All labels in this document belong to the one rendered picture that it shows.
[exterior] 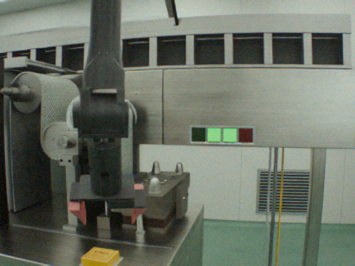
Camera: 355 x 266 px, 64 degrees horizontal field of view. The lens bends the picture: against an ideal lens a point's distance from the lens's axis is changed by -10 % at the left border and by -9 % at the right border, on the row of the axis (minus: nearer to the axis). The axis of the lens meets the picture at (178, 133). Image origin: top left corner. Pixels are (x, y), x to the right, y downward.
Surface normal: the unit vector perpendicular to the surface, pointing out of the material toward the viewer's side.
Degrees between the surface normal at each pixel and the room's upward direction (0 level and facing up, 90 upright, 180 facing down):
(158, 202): 90
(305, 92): 90
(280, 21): 90
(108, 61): 94
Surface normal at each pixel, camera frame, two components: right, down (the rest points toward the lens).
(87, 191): 0.10, -0.84
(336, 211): -0.23, 0.05
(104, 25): 0.18, 0.12
